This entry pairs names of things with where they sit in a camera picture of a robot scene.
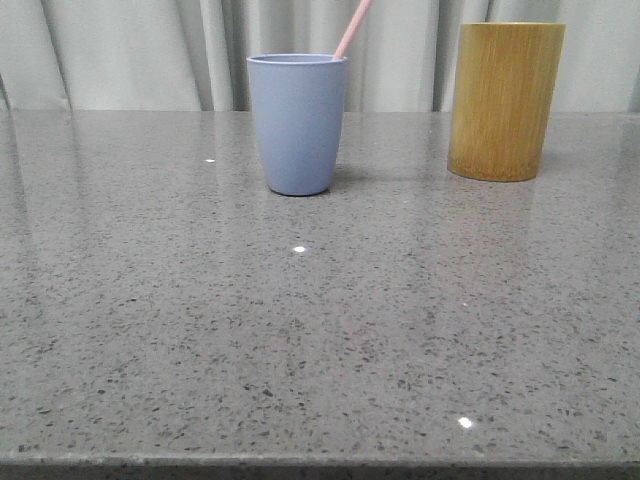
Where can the blue plastic cup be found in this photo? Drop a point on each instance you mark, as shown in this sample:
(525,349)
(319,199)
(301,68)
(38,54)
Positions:
(297,102)

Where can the pink chopstick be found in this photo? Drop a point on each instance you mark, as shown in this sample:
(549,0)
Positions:
(351,30)

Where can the bamboo cylinder holder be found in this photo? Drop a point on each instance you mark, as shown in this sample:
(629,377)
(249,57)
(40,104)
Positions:
(504,84)

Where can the grey pleated curtain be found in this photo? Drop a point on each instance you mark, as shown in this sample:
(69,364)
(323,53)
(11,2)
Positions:
(190,55)

